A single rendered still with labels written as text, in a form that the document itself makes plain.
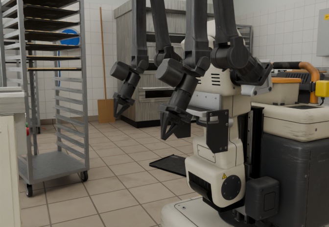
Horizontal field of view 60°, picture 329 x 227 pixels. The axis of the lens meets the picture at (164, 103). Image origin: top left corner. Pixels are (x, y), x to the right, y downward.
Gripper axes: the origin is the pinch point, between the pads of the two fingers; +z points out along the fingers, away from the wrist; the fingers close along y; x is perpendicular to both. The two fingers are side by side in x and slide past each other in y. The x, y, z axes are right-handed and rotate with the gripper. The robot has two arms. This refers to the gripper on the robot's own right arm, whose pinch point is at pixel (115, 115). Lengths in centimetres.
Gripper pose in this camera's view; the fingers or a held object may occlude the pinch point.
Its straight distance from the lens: 124.0
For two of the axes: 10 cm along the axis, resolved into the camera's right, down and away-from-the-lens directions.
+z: -4.1, 9.1, -1.0
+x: 7.8, 4.0, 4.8
